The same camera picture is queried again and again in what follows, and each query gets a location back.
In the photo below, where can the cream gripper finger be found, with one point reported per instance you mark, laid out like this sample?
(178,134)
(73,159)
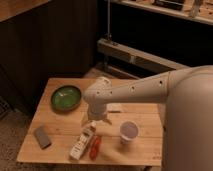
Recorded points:
(106,120)
(84,120)

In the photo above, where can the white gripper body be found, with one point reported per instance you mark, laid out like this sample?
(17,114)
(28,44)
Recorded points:
(97,112)

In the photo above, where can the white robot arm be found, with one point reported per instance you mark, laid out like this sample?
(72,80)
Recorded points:
(188,120)

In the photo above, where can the green ceramic bowl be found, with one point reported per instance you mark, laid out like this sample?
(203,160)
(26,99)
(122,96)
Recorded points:
(66,98)

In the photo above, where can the wooden table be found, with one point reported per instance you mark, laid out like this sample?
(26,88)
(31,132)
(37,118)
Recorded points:
(64,129)

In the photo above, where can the white tube with cap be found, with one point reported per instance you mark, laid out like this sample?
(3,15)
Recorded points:
(83,141)

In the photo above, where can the grey rectangular sponge block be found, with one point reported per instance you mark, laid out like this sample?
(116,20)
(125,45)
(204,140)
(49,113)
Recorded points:
(42,138)

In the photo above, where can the wooden bench beam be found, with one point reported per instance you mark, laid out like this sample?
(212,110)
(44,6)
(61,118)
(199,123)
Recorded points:
(136,57)

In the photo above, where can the metal pole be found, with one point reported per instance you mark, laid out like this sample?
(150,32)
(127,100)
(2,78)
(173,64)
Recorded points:
(108,20)

